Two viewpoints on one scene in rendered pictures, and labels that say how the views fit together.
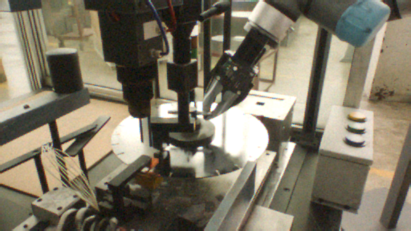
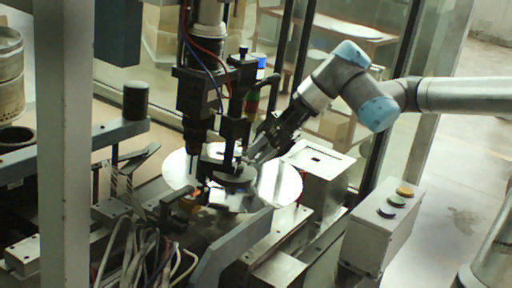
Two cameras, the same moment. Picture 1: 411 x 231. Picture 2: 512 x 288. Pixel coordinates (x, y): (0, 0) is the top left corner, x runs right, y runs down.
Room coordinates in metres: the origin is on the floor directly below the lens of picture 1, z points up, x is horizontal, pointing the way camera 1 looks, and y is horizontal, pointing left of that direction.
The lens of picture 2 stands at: (-0.50, -0.08, 1.54)
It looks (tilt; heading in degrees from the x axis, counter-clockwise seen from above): 25 degrees down; 3
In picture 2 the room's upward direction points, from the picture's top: 10 degrees clockwise
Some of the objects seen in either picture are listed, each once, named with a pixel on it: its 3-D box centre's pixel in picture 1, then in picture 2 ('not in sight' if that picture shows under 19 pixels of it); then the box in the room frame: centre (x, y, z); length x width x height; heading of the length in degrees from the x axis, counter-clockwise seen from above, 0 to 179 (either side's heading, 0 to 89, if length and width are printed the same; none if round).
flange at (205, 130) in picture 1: (189, 126); (234, 169); (0.60, 0.03, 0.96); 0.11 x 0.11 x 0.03
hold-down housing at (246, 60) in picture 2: (181, 33); (237, 94); (0.53, 0.04, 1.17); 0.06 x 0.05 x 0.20; 145
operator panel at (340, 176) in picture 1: (343, 152); (383, 225); (0.72, -0.37, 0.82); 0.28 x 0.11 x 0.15; 154
